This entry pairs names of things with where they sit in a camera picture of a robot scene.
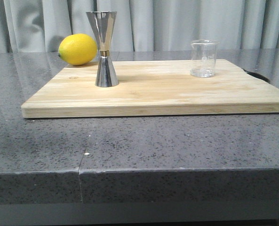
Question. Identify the small glass beaker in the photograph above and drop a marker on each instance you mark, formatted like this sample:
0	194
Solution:
203	58

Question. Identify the steel double jigger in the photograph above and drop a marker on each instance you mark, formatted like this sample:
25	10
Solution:
102	24

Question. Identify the wooden cutting board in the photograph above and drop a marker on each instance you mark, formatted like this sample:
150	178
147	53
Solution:
152	88

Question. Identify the yellow lemon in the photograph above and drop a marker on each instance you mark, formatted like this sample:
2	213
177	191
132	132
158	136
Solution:
77	49

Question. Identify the grey curtain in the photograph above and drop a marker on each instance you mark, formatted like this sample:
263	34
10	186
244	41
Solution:
141	25

